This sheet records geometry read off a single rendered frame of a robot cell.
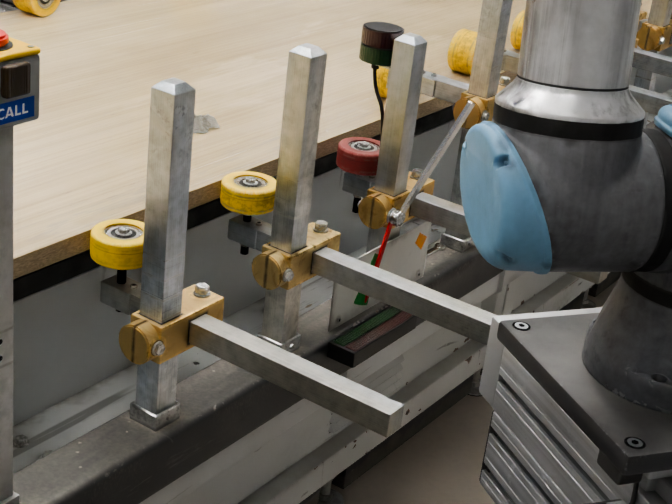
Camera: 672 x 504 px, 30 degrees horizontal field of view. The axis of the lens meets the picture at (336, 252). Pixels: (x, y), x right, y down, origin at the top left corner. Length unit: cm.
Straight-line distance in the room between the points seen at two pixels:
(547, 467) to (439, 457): 164
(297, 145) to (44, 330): 41
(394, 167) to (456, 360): 111
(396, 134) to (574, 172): 89
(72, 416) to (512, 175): 93
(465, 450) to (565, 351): 176
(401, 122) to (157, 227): 50
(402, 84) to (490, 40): 25
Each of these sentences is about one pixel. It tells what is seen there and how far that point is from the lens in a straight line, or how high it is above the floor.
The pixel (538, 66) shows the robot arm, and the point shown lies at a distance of 96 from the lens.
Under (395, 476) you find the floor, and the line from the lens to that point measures 276.
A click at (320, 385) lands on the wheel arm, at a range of 142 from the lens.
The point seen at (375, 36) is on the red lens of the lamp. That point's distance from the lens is 179.
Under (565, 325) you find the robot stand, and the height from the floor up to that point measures 104.
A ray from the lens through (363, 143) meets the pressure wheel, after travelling 192.
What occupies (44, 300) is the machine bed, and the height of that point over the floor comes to 79.
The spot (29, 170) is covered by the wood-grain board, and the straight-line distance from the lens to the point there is 176.
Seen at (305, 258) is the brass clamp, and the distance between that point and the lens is 168.
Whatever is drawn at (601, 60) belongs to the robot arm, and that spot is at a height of 132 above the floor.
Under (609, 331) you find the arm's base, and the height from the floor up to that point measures 108.
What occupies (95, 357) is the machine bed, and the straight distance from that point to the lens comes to 178.
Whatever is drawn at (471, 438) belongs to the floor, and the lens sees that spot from 293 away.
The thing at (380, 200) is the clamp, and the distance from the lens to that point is 183.
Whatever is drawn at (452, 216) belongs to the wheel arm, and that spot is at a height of 85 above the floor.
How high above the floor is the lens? 156
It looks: 25 degrees down
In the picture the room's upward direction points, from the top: 7 degrees clockwise
